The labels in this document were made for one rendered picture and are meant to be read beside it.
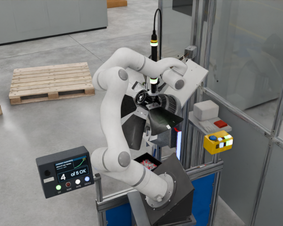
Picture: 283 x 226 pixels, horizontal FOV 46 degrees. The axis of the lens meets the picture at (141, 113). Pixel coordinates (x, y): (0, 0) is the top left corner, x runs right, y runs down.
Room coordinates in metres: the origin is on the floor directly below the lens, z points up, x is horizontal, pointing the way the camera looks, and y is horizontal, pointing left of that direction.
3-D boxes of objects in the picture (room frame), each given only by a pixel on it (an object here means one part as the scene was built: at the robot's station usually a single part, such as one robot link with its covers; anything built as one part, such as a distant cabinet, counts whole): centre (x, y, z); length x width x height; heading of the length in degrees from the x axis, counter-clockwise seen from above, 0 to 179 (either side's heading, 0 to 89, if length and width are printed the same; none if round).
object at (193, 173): (1.60, -0.14, 0.82); 0.90 x 0.04 x 0.08; 115
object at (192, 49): (2.51, -0.40, 1.37); 0.10 x 0.07 x 0.09; 150
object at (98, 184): (1.42, 0.25, 0.96); 0.03 x 0.03 x 0.20; 25
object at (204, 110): (2.39, -0.53, 0.92); 0.17 x 0.16 x 0.11; 115
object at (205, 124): (2.20, -0.52, 0.87); 0.15 x 0.09 x 0.02; 21
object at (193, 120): (2.30, -0.53, 0.85); 0.36 x 0.24 x 0.03; 25
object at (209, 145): (1.77, -0.50, 1.02); 0.16 x 0.10 x 0.11; 115
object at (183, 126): (2.23, -0.33, 0.58); 0.09 x 0.05 x 1.15; 25
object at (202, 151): (2.30, -0.53, 0.42); 0.04 x 0.04 x 0.83; 25
